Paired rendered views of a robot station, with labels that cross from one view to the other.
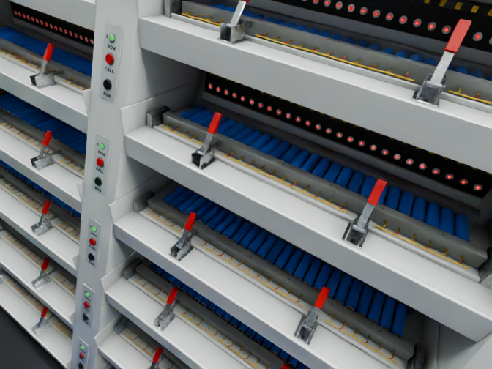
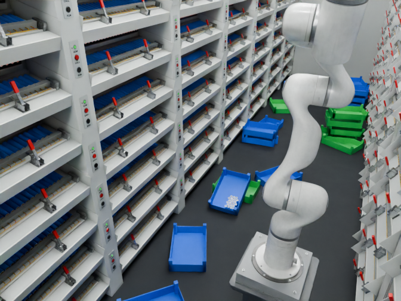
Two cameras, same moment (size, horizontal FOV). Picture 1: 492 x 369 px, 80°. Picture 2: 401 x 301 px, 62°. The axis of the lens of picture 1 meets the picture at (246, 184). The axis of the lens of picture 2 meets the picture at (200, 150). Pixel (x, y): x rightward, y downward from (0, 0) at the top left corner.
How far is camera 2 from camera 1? 1.45 m
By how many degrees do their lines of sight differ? 76
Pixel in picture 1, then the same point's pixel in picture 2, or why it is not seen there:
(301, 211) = (142, 103)
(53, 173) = (61, 202)
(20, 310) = not seen: outside the picture
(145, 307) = (120, 195)
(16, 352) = not seen: outside the picture
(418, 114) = (152, 62)
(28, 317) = not seen: outside the picture
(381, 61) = (132, 54)
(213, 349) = (139, 175)
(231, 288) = (139, 144)
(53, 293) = (80, 272)
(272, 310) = (147, 137)
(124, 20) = (86, 91)
